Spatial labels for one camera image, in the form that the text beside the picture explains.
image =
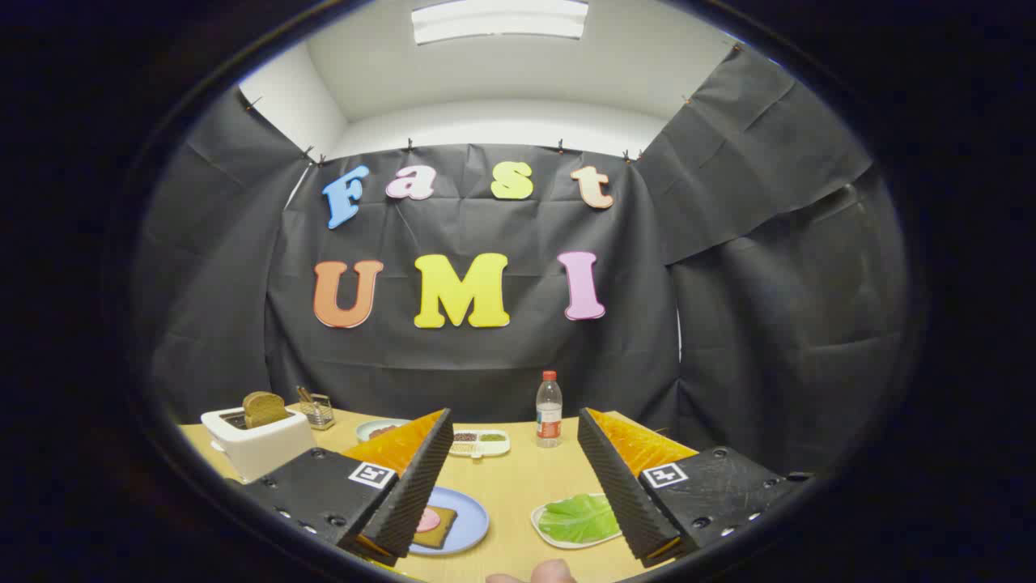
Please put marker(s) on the brown bread slice with ham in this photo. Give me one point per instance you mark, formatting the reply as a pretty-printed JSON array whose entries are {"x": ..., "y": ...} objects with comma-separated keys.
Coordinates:
[{"x": 444, "y": 528}]

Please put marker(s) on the brown toast slice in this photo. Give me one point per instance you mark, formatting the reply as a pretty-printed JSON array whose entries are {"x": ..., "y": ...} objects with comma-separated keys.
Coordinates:
[{"x": 265, "y": 409}]

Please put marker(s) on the white divided seed dish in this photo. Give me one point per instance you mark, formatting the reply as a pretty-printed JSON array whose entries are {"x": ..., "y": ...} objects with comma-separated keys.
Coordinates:
[{"x": 481, "y": 443}]

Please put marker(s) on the ceiling light panel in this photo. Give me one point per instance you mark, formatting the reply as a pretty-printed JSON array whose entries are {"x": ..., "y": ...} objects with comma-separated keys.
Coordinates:
[{"x": 498, "y": 20}]

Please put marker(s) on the clear water bottle red cap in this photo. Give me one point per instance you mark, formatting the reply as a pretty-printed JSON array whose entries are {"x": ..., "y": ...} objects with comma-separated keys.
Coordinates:
[{"x": 549, "y": 413}]

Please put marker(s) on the green lettuce leaf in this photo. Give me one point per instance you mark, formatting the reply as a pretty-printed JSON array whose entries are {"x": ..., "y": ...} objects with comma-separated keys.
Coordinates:
[{"x": 579, "y": 518}]

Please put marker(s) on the pink ham slice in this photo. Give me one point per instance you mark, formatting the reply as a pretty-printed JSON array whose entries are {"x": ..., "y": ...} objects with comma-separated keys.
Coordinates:
[{"x": 429, "y": 520}]

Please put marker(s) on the blue plate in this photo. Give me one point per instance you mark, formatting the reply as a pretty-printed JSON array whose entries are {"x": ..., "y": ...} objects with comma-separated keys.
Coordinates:
[{"x": 469, "y": 518}]

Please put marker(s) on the white rectangular plate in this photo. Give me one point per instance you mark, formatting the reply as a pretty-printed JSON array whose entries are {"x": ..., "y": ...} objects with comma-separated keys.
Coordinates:
[{"x": 536, "y": 517}]

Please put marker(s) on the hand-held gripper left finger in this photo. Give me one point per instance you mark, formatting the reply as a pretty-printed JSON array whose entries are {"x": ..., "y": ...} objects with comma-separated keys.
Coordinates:
[{"x": 421, "y": 486}]

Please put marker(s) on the pile of red food slices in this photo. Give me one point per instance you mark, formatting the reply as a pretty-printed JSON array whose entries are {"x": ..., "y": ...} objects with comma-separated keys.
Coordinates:
[{"x": 381, "y": 431}]

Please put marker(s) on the pale green plate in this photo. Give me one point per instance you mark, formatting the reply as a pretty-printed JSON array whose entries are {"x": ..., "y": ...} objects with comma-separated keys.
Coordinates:
[{"x": 364, "y": 427}]

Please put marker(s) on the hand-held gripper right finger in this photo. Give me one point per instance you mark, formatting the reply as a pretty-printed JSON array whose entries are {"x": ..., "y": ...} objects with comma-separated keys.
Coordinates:
[{"x": 615, "y": 486}]

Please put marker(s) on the white toaster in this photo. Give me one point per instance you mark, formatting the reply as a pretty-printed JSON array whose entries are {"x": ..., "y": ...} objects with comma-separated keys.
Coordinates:
[{"x": 267, "y": 449}]

